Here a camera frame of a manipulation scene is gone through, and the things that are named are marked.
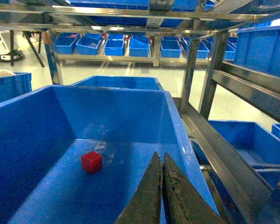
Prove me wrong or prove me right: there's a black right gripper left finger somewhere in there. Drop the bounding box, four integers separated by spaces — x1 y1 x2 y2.
115 152 163 224

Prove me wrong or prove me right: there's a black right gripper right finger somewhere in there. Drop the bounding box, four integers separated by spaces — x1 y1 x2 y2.
162 153 225 224

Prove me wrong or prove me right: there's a red magnetic block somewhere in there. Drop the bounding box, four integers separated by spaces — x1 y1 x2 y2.
81 151 103 174

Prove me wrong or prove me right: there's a blue bin lower right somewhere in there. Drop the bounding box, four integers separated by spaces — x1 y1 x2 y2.
209 120 280 188

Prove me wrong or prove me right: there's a blue bin behind front bin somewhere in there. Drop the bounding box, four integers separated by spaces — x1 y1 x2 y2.
72 76 164 91

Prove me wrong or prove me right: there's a blue bin upper right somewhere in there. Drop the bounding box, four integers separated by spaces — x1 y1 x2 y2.
234 26 280 77

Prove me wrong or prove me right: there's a blue bin far left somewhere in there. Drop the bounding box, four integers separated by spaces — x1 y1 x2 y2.
0 72 32 103

